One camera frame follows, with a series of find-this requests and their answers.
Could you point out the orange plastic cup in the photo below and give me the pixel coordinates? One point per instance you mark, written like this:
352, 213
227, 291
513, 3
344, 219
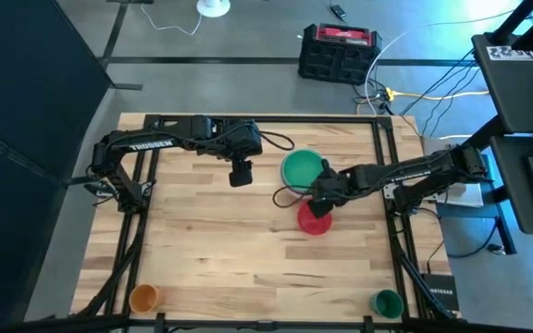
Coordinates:
144, 298

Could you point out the black side desk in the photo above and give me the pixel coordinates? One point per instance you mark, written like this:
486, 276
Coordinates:
511, 92
511, 185

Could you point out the small black power adapter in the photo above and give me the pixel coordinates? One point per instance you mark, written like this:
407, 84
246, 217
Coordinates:
339, 10

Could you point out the dark blue folding partition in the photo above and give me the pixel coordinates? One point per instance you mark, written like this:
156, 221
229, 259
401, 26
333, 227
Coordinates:
16, 139

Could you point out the green plastic cup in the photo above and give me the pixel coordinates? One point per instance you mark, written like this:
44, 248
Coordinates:
387, 304

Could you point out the printed marker paper strip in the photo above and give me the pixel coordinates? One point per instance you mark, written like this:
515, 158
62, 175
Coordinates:
516, 53

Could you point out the white flat box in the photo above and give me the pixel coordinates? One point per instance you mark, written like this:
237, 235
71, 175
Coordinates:
461, 194

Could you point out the black aluminium table frame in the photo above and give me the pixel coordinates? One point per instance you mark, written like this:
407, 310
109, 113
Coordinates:
294, 119

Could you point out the red and black toolbox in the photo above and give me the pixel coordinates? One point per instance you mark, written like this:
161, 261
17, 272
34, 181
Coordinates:
336, 60

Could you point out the teal plastic bowl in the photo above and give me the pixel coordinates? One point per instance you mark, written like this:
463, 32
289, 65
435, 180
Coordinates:
299, 168

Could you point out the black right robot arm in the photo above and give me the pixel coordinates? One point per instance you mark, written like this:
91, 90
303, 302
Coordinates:
414, 173

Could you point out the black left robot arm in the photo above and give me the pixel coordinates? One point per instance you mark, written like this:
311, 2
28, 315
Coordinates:
151, 144

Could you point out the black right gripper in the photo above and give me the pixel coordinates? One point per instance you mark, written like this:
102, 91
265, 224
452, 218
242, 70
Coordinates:
331, 187

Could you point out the black Netgear network switch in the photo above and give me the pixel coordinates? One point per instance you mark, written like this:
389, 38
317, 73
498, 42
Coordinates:
440, 291

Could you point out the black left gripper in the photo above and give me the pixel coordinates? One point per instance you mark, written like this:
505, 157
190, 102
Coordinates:
245, 141

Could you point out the white round fan base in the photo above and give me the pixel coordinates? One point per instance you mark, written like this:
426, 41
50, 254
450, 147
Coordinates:
213, 7

